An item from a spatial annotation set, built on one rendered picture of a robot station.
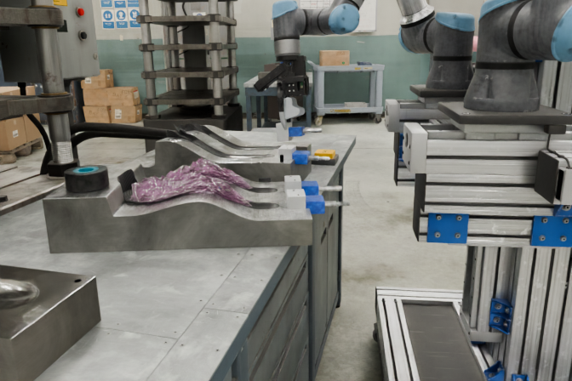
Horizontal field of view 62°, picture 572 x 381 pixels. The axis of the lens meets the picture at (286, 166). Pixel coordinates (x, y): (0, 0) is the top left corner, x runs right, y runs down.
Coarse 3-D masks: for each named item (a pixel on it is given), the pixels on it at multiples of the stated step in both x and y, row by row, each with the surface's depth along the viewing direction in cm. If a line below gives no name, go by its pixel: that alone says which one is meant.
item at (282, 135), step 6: (276, 126) 139; (282, 126) 139; (288, 126) 139; (300, 126) 141; (282, 132) 139; (288, 132) 139; (294, 132) 138; (300, 132) 138; (306, 132) 139; (312, 132) 139; (318, 132) 138; (282, 138) 139; (288, 138) 139
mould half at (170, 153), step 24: (168, 144) 126; (192, 144) 128; (216, 144) 136; (240, 144) 144; (264, 144) 144; (288, 144) 141; (144, 168) 129; (168, 168) 127; (240, 168) 122; (264, 168) 120; (288, 168) 119
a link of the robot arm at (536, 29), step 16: (544, 0) 84; (560, 0) 81; (528, 16) 88; (544, 16) 84; (560, 16) 81; (528, 32) 88; (544, 32) 84; (560, 32) 81; (528, 48) 89; (544, 48) 86; (560, 48) 83
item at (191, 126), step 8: (176, 128) 134; (184, 128) 139; (192, 128) 140; (200, 128) 140; (208, 128) 143; (168, 136) 131; (176, 136) 130; (184, 136) 129; (192, 136) 133; (216, 136) 142; (200, 144) 132; (224, 144) 139; (232, 144) 142; (216, 152) 131
